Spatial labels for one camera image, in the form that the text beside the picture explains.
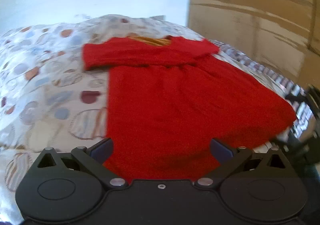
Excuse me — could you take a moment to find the red knit sweater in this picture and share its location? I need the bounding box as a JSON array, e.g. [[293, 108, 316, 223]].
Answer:
[[82, 37, 296, 182]]

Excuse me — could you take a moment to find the patterned quilt with circles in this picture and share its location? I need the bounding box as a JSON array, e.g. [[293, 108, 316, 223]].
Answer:
[[1, 15, 204, 224]]

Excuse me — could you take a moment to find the mustard yellow garment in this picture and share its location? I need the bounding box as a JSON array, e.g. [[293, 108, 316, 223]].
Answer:
[[129, 36, 171, 46]]

